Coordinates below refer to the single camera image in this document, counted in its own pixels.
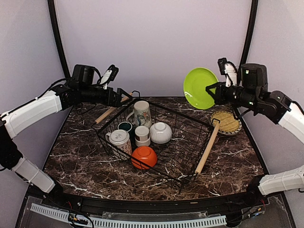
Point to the black front rail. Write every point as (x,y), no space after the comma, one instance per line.
(90,205)

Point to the grey deer pattern plate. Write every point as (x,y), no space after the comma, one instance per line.
(211,122)

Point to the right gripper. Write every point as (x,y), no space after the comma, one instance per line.
(219,96)

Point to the white leaf pattern mug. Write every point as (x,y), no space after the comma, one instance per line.
(120,144)

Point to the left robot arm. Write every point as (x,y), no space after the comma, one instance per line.
(86,85)

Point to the wooden rack handle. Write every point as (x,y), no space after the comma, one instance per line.
(208,148)
(110,110)

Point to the tall dragon pattern mug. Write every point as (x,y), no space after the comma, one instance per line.
(142,114)

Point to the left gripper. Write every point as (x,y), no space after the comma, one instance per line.
(109,100)

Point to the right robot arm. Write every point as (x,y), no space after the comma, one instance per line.
(248,87)

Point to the yellow woven pattern plate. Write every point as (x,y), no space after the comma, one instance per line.
(226,121)

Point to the white ribbed bowl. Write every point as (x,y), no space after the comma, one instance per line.
(160,133)

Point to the white brown striped cup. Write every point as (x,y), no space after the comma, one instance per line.
(142,136)

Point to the right wooden rack handle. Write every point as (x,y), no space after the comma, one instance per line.
(208,148)

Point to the orange bowl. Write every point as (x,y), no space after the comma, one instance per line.
(144,158)

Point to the white slotted cable duct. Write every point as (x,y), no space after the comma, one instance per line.
(120,220)

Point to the left wooden rack handle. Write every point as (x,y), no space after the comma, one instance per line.
(110,110)

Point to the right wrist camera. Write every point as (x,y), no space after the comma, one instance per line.
(228,69)

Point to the lime green plate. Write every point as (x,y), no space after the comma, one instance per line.
(194,88)

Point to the black wire dish rack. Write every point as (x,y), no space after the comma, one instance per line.
(179,157)

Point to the dark green cup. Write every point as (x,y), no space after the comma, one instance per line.
(126,125)

